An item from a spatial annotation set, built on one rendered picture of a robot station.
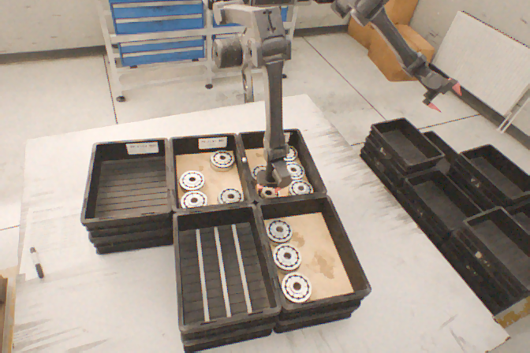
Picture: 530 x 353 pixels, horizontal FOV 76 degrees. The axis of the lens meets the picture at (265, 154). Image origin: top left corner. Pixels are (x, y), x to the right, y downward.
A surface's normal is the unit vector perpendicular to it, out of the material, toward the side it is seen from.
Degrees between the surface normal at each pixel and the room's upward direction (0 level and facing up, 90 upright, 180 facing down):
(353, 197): 0
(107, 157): 90
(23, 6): 90
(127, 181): 0
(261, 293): 0
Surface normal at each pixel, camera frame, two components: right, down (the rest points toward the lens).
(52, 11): 0.39, 0.68
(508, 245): 0.11, -0.70
